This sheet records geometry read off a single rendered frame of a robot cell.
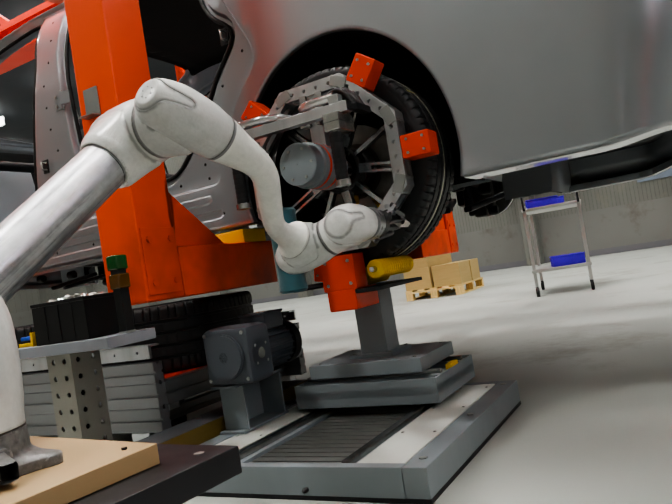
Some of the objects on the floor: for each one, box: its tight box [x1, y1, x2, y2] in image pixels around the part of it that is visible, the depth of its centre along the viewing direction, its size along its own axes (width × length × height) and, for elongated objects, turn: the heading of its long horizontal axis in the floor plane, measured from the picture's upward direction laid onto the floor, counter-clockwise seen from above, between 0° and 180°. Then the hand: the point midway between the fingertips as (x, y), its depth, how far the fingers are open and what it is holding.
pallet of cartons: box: [403, 253, 484, 302], centre depth 847 cm, size 84×112×66 cm
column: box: [46, 350, 113, 441], centre depth 183 cm, size 10×10×42 cm
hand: (401, 222), depth 194 cm, fingers closed, pressing on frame
